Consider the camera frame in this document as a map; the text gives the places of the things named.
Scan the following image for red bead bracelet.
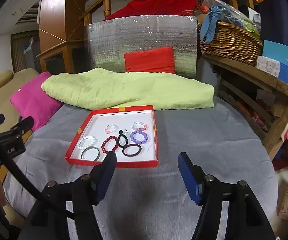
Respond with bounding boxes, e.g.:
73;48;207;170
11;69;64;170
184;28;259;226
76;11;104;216
101;135;120;155

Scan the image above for pink bead flower bracelet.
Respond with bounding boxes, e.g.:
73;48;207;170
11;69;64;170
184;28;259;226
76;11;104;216
104;123;120;134

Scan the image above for purple bead bracelet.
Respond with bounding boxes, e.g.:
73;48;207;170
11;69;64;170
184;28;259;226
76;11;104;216
129;129;150;145

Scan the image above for pink white bead bracelet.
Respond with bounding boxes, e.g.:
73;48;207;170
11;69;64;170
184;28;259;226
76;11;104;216
131;121;149;132

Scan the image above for magenta pillow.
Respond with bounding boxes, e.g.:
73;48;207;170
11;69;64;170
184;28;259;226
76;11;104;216
10;72;63;132

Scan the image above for beige sofa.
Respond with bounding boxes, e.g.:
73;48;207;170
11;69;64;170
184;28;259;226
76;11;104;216
0;68;39;133

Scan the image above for silver metal bangle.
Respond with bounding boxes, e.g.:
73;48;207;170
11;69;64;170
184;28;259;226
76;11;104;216
81;146;101;161

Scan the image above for grey bed cover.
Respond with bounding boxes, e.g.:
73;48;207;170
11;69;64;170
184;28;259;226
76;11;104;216
16;98;278;239

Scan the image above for red shallow cardboard box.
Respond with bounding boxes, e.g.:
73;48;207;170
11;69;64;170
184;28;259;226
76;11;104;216
65;106;158;168

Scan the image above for light green folded blanket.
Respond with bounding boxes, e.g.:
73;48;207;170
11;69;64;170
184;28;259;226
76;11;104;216
41;68;214;110

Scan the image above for silver insulated foil panel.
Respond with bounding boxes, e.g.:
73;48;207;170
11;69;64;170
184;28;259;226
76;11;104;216
85;15;198;78

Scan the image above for wooden side bench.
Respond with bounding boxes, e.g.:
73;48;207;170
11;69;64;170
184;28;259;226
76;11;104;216
203;54;288;158

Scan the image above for small red cushion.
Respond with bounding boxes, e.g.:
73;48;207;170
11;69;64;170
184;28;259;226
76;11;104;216
124;47;175;74

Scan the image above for white patterned box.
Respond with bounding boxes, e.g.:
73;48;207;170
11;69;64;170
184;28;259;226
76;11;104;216
256;56;280;77

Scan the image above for blue fashion box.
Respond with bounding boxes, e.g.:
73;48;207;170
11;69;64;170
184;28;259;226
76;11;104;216
262;39;288;77

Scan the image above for wicker basket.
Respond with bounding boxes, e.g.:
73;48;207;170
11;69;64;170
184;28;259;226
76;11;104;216
198;21;263;66

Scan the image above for large red cushion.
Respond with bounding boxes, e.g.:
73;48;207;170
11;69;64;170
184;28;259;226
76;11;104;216
105;0;204;21

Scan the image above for navy tote bag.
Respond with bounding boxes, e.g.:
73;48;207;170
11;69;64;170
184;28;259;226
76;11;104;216
256;0;288;46

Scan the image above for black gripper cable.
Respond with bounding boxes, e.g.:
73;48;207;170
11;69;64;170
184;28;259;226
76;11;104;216
0;125;75;221

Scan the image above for maroon hair tie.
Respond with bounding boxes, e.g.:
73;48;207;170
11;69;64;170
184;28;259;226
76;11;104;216
122;143;142;158

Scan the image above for black hair tie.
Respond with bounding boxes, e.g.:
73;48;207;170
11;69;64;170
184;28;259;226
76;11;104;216
117;129;129;149

